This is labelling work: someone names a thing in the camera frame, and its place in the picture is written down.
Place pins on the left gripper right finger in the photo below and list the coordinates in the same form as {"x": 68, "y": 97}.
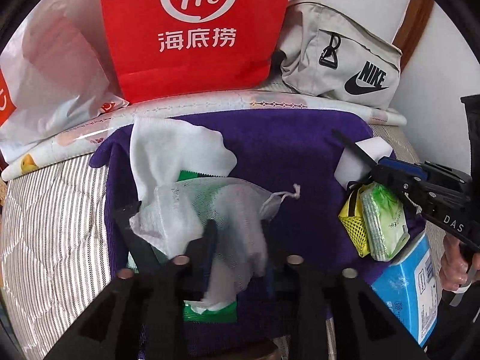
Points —
{"x": 282, "y": 277}

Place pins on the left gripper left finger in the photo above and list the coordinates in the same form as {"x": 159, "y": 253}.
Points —
{"x": 201, "y": 252}

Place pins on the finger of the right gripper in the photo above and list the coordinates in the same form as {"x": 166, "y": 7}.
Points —
{"x": 409, "y": 168}
{"x": 359, "y": 153}

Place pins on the white sponge block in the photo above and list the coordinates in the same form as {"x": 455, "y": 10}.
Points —
{"x": 351, "y": 169}

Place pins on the green wet wipes pack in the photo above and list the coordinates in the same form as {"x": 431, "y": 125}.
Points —
{"x": 385, "y": 222}

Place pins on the green packet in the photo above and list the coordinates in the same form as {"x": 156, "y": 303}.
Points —
{"x": 209, "y": 198}

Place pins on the yellow mesh pouch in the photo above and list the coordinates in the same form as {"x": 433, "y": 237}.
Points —
{"x": 351, "y": 217}

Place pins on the blue tissue pack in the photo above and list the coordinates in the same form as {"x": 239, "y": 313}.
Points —
{"x": 408, "y": 287}

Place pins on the white cloth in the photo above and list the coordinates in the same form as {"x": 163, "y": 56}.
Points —
{"x": 160, "y": 149}

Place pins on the person's right hand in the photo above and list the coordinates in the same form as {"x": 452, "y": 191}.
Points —
{"x": 454, "y": 268}

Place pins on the purple towel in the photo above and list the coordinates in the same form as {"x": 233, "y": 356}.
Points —
{"x": 274, "y": 150}

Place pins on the grey Nike bag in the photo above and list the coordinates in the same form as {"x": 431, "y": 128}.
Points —
{"x": 327, "y": 54}

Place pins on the striped mattress cover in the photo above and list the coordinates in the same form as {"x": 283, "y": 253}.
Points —
{"x": 57, "y": 250}

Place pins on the red paper shopping bag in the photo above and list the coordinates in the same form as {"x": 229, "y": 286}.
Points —
{"x": 162, "y": 48}

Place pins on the white plastic shopping bag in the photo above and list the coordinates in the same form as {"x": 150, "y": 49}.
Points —
{"x": 51, "y": 80}

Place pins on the brown wooden door frame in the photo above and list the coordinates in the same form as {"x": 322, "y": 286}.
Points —
{"x": 410, "y": 33}

